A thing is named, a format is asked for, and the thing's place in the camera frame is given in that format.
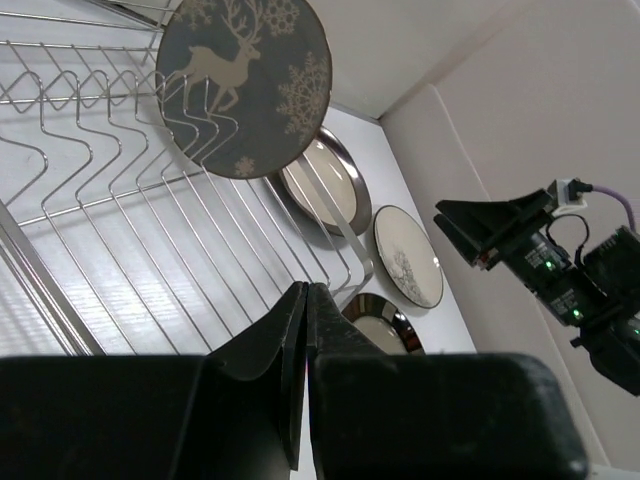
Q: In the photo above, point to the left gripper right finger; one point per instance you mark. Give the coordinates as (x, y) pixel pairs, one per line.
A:
(348, 409)

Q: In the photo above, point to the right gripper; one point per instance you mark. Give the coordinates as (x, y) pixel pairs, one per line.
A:
(599, 290)

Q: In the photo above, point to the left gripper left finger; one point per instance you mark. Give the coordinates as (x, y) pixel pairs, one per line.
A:
(255, 391)

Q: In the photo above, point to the wire dish rack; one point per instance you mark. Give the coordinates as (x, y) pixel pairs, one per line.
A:
(113, 240)

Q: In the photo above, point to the grey reindeer plate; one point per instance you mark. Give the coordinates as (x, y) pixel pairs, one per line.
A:
(243, 86)

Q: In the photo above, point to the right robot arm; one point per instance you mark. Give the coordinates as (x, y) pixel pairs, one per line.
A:
(613, 348)

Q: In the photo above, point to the cream plate with tree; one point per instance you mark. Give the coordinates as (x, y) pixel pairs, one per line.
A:
(408, 257)

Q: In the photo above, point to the brown rimmed cream plate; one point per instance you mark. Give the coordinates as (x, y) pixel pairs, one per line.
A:
(328, 160)

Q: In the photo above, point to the dark patterned rim plate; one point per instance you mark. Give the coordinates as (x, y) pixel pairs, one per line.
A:
(383, 324)

